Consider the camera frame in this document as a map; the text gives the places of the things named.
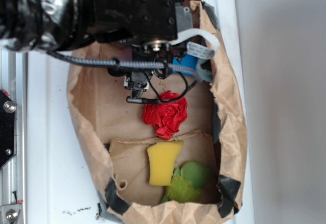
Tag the yellow sponge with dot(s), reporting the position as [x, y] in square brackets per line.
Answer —
[162, 157]

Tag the red crumpled paper ball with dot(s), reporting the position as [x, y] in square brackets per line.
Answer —
[165, 118]

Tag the aluminium frame rail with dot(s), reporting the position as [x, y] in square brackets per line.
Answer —
[13, 175]

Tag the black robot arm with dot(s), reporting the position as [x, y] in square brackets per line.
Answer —
[53, 27]

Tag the teal cloth towel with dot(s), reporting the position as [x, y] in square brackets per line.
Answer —
[204, 69]

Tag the brown paper bag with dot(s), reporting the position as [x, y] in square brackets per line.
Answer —
[114, 138]

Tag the green round ball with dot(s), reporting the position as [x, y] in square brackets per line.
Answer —
[197, 173]

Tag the white plastic tray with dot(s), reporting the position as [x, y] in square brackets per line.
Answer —
[59, 187]

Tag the silver corner bracket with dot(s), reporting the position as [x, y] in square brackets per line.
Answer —
[10, 213]

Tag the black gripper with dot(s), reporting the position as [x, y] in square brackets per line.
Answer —
[152, 29]

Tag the black metal bracket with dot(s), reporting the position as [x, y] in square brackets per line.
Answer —
[7, 129]

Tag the lime green fuzzy toy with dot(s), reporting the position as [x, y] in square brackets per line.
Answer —
[181, 190]

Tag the blue rectangular block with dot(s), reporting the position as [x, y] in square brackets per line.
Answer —
[186, 61]

